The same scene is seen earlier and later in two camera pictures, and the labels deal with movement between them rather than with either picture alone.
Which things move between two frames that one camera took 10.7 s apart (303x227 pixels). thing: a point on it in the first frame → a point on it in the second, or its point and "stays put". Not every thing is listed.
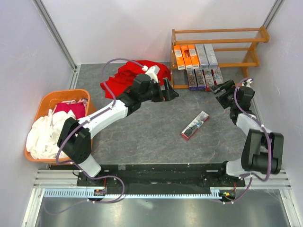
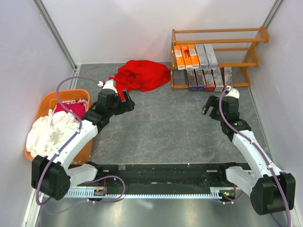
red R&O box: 194,125 → 227,79
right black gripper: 218,88 → 213,101
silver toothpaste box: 202,56 stays put
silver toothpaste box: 211,56 stays put
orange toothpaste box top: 193,56 stays put
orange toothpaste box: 179,57 stays put
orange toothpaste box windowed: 186,56 stays put
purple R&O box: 192,82 stays put
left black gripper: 167,94 → 127,106
